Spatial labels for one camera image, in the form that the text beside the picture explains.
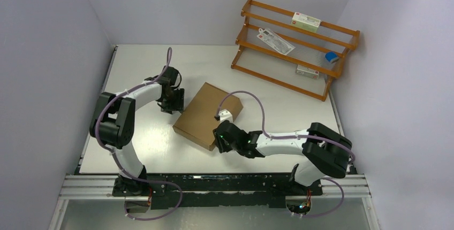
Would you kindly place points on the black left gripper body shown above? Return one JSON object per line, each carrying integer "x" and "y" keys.
{"x": 174, "y": 102}

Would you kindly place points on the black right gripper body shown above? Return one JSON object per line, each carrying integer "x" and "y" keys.
{"x": 224, "y": 145}

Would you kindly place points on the brown cardboard box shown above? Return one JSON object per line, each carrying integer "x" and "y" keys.
{"x": 197, "y": 122}

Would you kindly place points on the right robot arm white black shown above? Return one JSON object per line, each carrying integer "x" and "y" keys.
{"x": 327, "y": 153}

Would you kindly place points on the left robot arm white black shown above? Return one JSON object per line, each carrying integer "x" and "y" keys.
{"x": 113, "y": 123}

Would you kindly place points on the small white box lower shelf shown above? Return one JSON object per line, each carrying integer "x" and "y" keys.
{"x": 307, "y": 72}

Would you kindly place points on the green white small box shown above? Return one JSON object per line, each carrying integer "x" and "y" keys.
{"x": 305, "y": 22}

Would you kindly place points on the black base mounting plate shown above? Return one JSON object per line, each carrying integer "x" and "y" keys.
{"x": 212, "y": 190}

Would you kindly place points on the clear plastic packaged item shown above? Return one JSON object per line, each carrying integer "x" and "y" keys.
{"x": 275, "y": 41}

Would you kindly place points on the orange wooden shelf rack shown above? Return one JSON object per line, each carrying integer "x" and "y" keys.
{"x": 256, "y": 58}

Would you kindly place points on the blue white eraser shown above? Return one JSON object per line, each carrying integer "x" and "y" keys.
{"x": 331, "y": 57}

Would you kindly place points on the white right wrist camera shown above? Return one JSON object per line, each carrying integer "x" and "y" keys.
{"x": 224, "y": 115}

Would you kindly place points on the aluminium frame rails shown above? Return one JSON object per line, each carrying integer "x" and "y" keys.
{"x": 99, "y": 187}

